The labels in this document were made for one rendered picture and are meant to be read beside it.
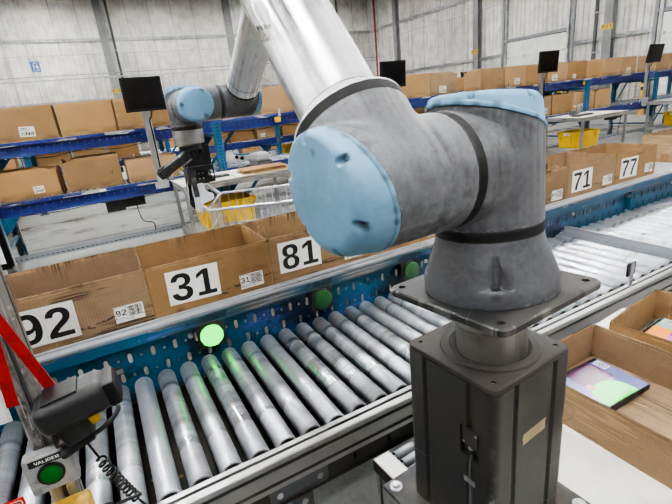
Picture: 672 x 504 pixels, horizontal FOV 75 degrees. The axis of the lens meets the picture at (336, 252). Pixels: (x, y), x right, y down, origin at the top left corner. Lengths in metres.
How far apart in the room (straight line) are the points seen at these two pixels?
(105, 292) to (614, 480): 1.29
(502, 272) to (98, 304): 1.13
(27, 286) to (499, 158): 1.50
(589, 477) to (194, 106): 1.22
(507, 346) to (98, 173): 5.26
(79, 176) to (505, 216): 5.30
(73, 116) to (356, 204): 5.52
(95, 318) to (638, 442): 1.34
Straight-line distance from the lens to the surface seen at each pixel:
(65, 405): 0.80
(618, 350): 1.33
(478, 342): 0.68
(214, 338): 1.44
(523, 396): 0.70
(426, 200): 0.48
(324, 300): 1.54
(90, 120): 5.88
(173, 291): 1.44
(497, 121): 0.58
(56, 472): 0.89
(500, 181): 0.56
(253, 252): 1.47
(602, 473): 1.05
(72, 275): 1.71
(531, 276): 0.62
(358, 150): 0.45
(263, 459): 1.07
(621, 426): 1.05
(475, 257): 0.60
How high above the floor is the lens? 1.46
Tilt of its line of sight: 19 degrees down
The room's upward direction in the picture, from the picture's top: 6 degrees counter-clockwise
